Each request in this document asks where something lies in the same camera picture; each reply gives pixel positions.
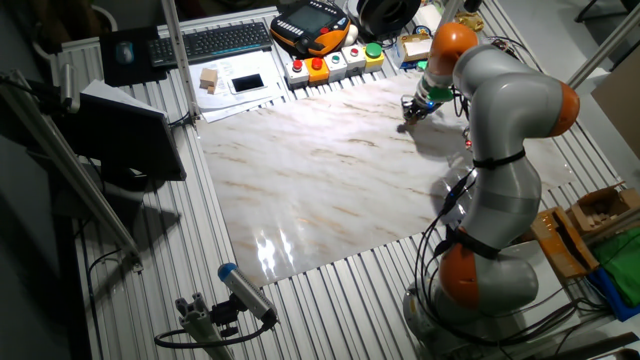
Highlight open cardboard box wood pieces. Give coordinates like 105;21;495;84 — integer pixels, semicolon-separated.
564;182;640;236

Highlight small cardboard box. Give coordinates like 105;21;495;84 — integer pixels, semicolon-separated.
397;33;434;62

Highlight dark wooden plank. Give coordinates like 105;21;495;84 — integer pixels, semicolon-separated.
544;332;640;360

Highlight black computer keyboard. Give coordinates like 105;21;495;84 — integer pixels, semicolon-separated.
147;21;274;69

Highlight orange black teach pendant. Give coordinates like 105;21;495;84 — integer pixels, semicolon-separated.
269;0;352;57

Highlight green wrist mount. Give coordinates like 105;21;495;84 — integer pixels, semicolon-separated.
417;60;455;103

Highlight golden shiny packet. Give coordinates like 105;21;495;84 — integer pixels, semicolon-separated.
453;12;485;32

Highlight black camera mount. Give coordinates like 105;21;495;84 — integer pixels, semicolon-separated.
209;294;246;339

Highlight black computer monitor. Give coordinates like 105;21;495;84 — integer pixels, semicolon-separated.
52;91;188;194

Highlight yellow box green button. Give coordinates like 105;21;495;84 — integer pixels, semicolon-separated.
363;42;386;71

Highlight black chair leg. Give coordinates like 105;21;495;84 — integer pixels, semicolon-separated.
574;0;640;24

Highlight white marble pattern sheet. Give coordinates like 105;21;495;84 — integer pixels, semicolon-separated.
195;72;579;289

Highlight slanted aluminium frame bar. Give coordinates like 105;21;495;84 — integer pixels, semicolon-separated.
567;2;640;90

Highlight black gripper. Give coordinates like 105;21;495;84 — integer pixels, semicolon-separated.
402;97;435;126

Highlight white box green button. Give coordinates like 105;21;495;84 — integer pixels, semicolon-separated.
323;51;349;81

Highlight brown cardboard panel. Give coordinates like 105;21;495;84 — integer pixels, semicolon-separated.
591;59;640;161

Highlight thin aluminium post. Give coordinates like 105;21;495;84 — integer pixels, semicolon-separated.
434;0;464;31

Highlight upright aluminium profile post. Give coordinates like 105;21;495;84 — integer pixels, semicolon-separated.
160;0;201;121

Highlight black filament spool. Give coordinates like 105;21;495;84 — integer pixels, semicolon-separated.
357;0;423;37

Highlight orange flat box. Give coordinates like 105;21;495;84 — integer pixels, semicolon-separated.
529;205;600;280

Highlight black camera cable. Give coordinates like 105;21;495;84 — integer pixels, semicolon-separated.
153;319;276;350

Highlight orange box red button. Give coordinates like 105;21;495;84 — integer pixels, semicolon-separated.
304;56;331;85

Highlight green cloth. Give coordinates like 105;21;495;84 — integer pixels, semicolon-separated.
592;227;640;309

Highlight black mouse pad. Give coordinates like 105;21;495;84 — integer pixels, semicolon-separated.
98;25;169;88

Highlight grey computer mouse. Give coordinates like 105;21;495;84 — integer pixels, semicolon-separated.
115;40;135;65

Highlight white box small red button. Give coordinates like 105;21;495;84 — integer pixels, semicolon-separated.
342;44;368;72

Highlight short aluminium profile stub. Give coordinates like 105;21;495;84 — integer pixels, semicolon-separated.
174;293;234;360

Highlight long diagonal aluminium bar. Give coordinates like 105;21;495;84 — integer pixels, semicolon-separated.
0;69;144;271

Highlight white smartphone dark screen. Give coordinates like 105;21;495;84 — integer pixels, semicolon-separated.
228;73;267;95

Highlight silver camera blue cap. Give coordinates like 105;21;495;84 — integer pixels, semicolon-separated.
217;262;279;324

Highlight blue bag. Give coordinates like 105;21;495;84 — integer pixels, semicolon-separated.
587;267;640;323

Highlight white sheet behind monitor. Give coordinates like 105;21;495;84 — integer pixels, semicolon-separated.
80;79;166;117

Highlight white paper sheets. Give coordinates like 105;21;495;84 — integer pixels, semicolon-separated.
188;49;289;124

